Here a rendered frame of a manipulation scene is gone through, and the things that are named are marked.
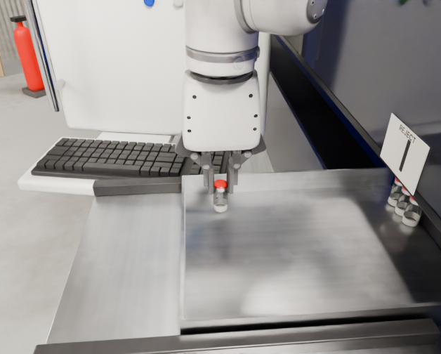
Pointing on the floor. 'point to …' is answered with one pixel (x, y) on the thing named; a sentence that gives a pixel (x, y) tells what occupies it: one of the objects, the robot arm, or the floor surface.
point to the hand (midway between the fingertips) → (220, 177)
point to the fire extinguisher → (28, 59)
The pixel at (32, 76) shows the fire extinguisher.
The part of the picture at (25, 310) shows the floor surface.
